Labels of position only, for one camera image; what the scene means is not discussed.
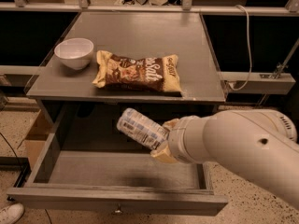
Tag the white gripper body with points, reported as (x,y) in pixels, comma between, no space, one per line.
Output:
(177,140)

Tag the cardboard box on floor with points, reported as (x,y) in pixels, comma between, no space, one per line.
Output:
(36,138)

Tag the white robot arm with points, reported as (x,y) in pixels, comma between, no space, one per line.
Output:
(259,145)

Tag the white sneaker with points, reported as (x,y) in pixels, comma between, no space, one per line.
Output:
(11,214)

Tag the brown yellow chip bag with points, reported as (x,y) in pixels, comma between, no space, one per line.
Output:
(146,74)

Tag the grey cabinet with top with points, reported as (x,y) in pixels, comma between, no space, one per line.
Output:
(130,56)

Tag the white ceramic bowl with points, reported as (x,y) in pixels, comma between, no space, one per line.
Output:
(75,53)

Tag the open grey top drawer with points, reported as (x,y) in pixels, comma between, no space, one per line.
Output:
(86,164)

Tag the metal railing frame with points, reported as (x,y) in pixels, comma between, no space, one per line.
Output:
(278,8)

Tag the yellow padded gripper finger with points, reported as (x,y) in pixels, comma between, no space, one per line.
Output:
(169,125)
(163,154)

